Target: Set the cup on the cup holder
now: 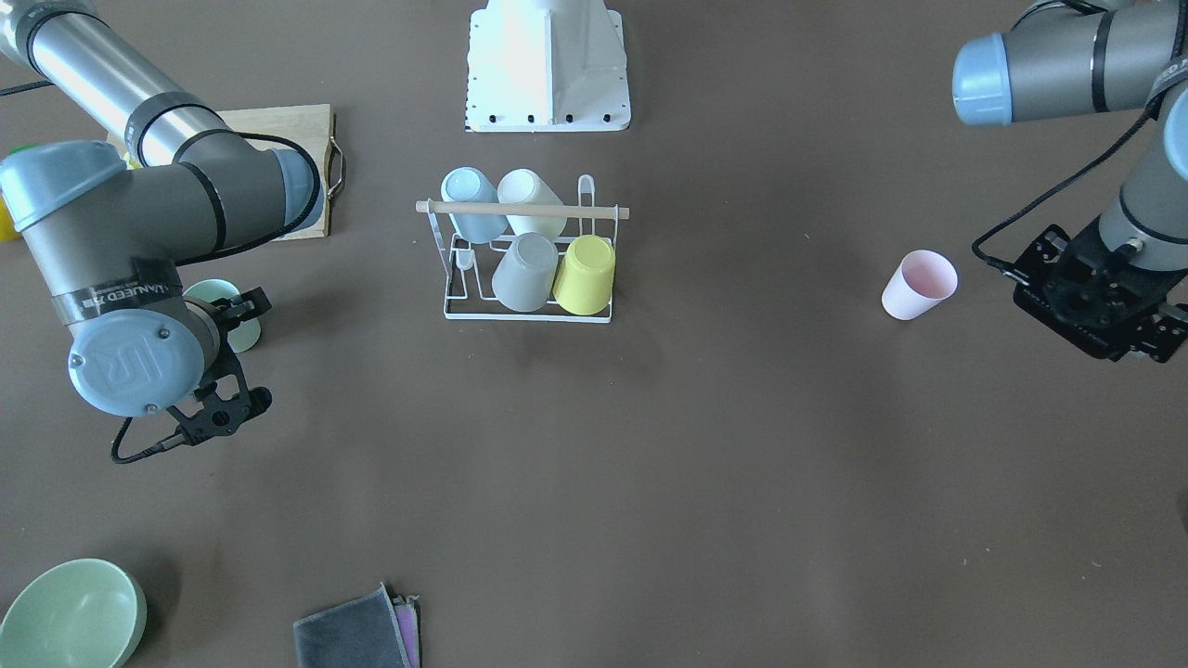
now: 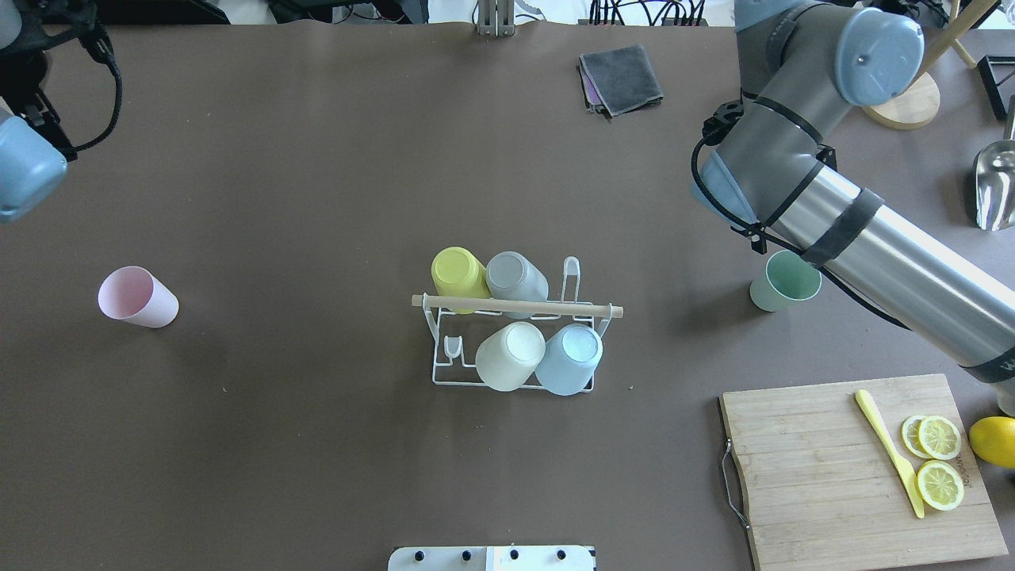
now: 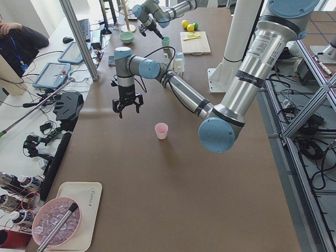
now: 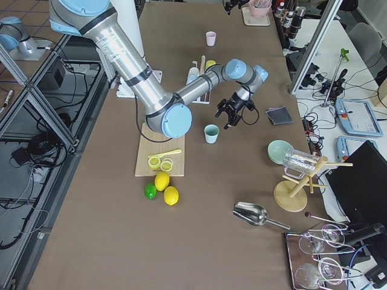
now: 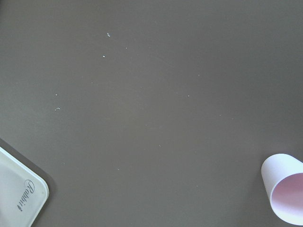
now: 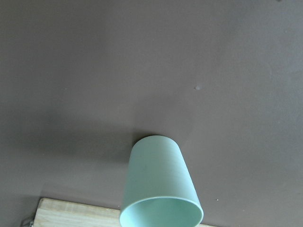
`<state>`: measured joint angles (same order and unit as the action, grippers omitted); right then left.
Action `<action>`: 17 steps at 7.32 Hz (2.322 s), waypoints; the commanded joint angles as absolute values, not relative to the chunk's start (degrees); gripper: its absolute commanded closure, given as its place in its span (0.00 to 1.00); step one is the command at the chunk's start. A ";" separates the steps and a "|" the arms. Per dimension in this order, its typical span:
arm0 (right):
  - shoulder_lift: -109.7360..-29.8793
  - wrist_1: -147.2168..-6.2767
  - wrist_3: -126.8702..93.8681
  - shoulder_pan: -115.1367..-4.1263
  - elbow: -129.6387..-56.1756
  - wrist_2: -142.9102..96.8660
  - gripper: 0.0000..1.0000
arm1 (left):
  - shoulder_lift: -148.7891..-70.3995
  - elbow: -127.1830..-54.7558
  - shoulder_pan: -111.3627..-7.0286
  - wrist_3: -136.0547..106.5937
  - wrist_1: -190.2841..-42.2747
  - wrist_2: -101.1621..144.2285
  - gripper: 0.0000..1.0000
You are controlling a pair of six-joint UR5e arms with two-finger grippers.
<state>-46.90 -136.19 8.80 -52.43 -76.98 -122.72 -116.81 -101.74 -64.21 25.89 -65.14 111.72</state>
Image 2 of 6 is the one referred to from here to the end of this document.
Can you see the mint green cup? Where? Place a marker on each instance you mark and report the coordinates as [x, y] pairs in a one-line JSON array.
[[786, 281]]

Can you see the pink cup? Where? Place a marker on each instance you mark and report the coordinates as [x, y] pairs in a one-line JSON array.
[[133, 295]]

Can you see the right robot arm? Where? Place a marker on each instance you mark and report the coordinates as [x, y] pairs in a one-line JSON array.
[[803, 66]]

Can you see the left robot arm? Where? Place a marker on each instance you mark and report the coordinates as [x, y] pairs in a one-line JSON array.
[[35, 151]]

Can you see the grey cup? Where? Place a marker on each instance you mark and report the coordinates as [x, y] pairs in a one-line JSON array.
[[510, 276]]

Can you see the yellow cup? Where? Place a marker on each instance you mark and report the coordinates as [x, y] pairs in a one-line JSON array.
[[456, 272]]

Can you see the cream cup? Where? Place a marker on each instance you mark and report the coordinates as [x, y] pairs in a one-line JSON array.
[[509, 357]]

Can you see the light blue cup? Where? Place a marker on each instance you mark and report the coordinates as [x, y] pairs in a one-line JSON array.
[[570, 359]]

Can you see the grey cloth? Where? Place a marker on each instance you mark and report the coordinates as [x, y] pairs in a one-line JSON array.
[[624, 79]]

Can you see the bamboo cutting board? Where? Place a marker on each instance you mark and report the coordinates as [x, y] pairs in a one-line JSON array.
[[820, 493]]

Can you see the lemon slice back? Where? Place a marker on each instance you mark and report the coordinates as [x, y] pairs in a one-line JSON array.
[[909, 434]]

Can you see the lemon slice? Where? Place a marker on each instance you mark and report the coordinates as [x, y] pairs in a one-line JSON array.
[[909, 434], [940, 485], [939, 438]]

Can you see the yellow plastic knife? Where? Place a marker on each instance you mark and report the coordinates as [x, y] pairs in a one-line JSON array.
[[903, 467]]

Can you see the wooden mug tree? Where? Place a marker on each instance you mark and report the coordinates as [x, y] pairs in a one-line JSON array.
[[920, 102]]

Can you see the lemon slice front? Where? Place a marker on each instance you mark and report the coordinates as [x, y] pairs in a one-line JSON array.
[[939, 438]]

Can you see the lemon slice top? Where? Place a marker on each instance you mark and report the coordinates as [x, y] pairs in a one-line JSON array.
[[940, 485]]

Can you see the metal scoop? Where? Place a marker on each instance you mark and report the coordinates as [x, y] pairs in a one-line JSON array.
[[994, 180]]

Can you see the yellow lemon upper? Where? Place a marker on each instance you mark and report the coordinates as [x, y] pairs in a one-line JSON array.
[[992, 439]]

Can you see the white wire cup rack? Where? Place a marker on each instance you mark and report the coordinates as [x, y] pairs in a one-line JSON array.
[[497, 326]]

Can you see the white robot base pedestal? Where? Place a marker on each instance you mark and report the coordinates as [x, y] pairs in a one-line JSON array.
[[510, 557]]

